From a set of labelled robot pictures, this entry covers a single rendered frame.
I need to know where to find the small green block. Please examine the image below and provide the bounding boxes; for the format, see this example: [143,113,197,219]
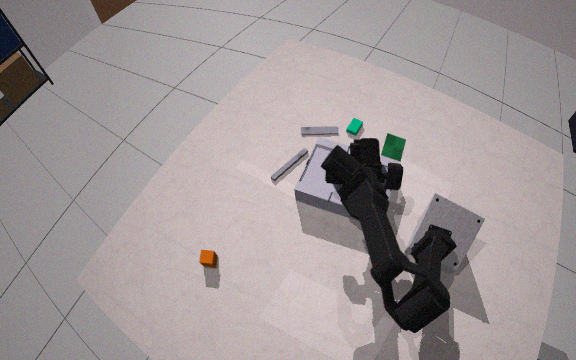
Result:
[346,118,363,136]

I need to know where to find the small orange cube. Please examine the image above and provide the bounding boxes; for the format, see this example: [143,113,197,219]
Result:
[199,250,218,268]

